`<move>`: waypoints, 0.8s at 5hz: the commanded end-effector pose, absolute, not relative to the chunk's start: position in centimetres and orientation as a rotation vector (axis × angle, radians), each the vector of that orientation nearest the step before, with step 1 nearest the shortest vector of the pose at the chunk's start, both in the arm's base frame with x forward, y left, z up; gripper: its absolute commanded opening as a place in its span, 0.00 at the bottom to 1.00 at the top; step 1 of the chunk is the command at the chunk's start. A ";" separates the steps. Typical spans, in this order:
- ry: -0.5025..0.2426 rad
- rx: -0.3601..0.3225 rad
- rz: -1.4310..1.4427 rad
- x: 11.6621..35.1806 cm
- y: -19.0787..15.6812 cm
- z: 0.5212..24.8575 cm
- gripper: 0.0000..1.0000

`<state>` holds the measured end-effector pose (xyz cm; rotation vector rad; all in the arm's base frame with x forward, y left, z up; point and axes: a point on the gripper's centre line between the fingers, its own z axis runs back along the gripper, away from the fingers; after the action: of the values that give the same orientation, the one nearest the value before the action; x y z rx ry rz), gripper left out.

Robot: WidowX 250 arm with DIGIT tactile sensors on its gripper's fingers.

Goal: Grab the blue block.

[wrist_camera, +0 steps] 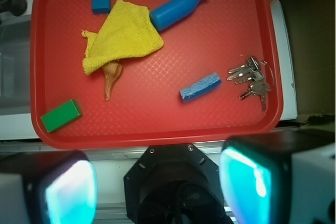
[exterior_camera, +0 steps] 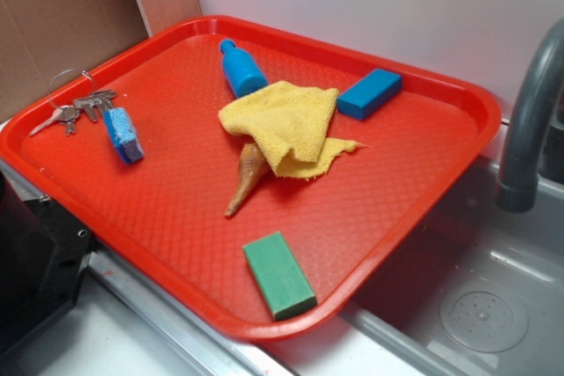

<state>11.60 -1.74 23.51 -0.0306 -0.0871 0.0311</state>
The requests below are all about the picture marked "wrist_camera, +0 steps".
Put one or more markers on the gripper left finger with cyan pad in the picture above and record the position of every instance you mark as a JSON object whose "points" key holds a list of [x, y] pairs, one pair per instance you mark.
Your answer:
{"points": [[48, 187]]}

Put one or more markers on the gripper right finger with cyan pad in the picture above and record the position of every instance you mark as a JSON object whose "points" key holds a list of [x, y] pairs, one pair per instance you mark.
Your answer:
{"points": [[280, 177]]}

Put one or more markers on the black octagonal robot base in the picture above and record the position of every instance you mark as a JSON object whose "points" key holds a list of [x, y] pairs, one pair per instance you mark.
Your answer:
{"points": [[174, 184]]}

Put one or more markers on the green wooden block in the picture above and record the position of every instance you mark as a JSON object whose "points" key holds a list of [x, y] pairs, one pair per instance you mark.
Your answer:
{"points": [[61, 115]]}

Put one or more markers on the silver key bunch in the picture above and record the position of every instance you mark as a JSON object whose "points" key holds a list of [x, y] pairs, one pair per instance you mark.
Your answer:
{"points": [[251, 72]]}

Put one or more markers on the blue sponge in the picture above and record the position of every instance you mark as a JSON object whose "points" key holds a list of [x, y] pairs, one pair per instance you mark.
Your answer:
{"points": [[201, 87]]}

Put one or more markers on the brown conch seashell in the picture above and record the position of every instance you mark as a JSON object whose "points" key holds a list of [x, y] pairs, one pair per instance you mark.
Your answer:
{"points": [[112, 72]]}

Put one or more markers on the red plastic tray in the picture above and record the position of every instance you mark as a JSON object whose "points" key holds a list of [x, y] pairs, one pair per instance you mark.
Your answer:
{"points": [[145, 107]]}

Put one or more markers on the yellow knitted cloth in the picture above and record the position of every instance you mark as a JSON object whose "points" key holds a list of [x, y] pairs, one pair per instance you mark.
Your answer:
{"points": [[127, 32]]}

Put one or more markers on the black knob at left edge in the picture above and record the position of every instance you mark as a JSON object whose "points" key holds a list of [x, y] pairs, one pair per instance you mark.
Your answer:
{"points": [[15, 7]]}

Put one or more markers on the blue plastic bottle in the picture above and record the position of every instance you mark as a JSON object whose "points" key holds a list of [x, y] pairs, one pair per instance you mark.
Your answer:
{"points": [[172, 12]]}

